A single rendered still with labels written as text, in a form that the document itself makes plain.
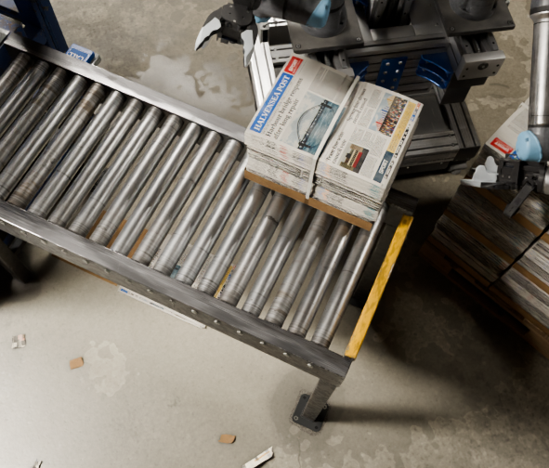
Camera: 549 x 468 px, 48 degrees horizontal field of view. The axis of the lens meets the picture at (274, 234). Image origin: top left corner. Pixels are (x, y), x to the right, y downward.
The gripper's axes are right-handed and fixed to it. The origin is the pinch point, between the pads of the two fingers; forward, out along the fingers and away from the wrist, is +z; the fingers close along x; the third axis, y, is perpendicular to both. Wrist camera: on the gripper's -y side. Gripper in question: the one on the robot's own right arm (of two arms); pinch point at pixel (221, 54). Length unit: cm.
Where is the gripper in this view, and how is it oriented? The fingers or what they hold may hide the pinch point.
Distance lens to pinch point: 142.3
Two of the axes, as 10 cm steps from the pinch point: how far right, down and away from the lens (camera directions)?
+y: -1.6, 3.7, 9.1
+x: -9.5, -3.2, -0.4
